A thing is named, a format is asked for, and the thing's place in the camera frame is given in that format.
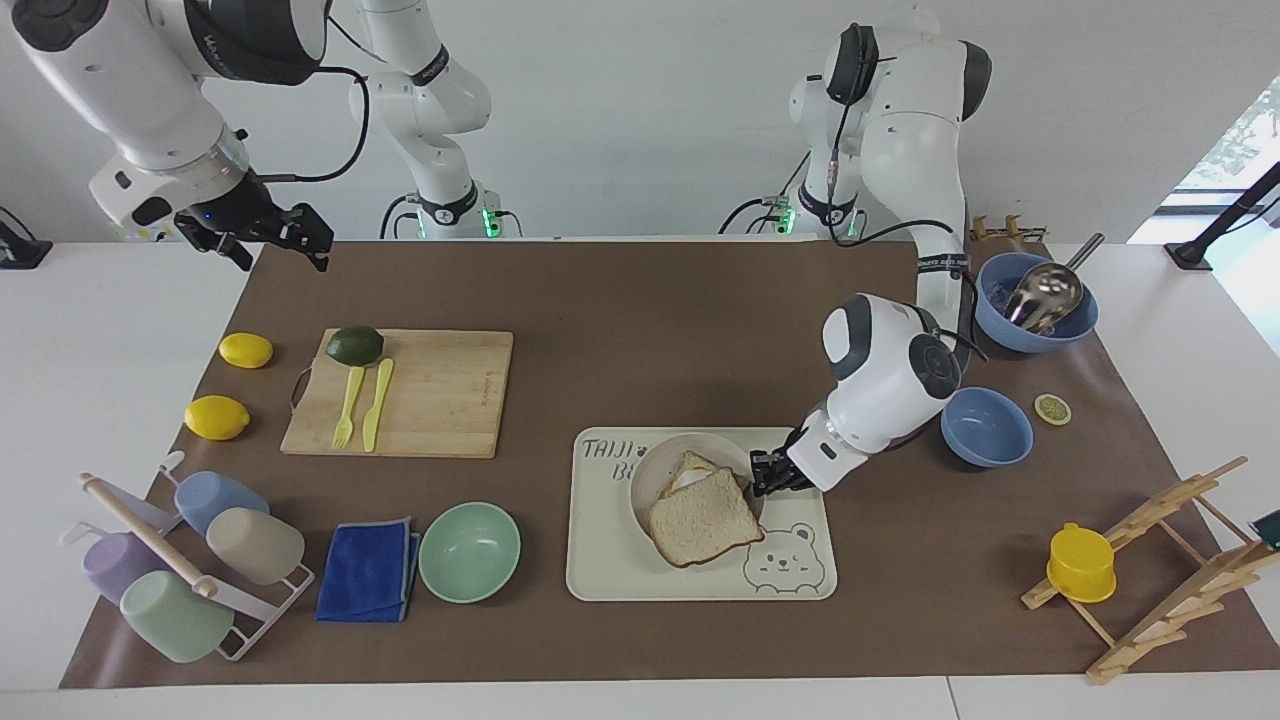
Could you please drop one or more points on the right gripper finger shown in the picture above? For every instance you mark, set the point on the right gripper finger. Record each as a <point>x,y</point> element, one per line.
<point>225,248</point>
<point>305,232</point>

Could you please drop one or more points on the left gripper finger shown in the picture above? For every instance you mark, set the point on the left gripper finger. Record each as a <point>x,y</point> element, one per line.
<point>768,486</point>
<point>766,462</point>

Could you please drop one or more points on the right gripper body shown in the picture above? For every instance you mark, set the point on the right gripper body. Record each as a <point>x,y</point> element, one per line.
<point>238,208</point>

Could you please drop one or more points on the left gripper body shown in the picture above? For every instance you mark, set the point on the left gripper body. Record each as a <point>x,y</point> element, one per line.
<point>797,462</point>

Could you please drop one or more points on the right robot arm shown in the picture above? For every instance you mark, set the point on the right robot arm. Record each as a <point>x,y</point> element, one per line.
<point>150,90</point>

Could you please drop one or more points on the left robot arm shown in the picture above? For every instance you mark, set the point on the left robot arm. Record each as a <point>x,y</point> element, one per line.
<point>890,370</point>

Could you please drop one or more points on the cream round plate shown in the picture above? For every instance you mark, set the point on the cream round plate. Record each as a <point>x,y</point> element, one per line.
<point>650,470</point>

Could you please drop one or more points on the bread slice with fried egg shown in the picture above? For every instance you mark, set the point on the bread slice with fried egg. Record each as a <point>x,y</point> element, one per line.
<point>692,472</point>

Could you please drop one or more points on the yellow lemon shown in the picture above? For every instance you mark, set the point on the yellow lemon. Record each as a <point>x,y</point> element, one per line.
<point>246,350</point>
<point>217,418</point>

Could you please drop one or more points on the green avocado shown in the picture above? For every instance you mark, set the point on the green avocado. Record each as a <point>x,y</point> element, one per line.
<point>355,345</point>

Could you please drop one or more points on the cream tray with bear print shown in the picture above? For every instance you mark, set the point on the cream tray with bear print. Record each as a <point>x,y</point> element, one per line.
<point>610,560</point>

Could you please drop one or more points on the yellow-green plastic fork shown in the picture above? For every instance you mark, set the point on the yellow-green plastic fork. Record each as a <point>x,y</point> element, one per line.
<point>346,410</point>

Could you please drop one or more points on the small blue bowl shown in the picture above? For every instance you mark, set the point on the small blue bowl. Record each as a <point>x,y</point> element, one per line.
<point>985,430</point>

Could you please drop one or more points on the yellow-green plastic knife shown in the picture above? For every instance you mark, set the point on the yellow-green plastic knife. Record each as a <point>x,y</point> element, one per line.
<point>375,410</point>

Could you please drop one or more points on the black stand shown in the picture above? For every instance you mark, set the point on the black stand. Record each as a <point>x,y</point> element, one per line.
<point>1215,232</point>
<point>22,248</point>

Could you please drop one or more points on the wooden cutting board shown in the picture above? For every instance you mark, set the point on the wooden cutting board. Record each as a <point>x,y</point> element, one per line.
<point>450,395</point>

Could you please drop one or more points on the large blue bowl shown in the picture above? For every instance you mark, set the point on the large blue bowl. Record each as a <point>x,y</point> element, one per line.
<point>1000,320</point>

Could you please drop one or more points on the blue plastic cup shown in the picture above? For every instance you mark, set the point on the blue plastic cup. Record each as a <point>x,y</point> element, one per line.
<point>215,497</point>

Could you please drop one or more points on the lemon slice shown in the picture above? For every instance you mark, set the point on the lemon slice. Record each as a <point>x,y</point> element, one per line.
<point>1053,409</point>

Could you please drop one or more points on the white cup rack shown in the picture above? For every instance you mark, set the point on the white cup rack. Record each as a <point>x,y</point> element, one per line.
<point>150,535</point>

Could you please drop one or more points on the beige plastic cup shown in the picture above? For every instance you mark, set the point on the beige plastic cup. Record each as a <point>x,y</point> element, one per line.
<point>258,545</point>

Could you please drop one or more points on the metal ladle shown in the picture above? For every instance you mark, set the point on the metal ladle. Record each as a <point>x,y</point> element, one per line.
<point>1045,295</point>

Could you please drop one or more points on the yellow plastic cup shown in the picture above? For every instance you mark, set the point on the yellow plastic cup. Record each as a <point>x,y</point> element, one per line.
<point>1082,565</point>

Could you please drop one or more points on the green bowl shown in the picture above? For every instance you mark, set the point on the green bowl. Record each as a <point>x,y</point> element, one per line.
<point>470,552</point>

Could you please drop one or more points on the small wooden stand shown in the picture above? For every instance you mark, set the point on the small wooden stand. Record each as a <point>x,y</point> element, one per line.
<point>1005,230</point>

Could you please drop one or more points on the purple plastic cup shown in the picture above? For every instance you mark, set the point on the purple plastic cup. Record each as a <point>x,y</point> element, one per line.
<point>115,565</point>

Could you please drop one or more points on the blue folded cloth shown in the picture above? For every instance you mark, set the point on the blue folded cloth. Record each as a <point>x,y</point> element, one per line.
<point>365,572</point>

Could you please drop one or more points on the wooden dish rack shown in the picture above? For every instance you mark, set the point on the wooden dish rack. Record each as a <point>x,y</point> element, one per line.
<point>1160,520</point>

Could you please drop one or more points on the green plastic cup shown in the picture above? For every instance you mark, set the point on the green plastic cup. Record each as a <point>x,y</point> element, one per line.
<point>175,620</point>

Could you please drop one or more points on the dark green object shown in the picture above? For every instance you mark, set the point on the dark green object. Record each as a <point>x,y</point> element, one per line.
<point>1268,528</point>

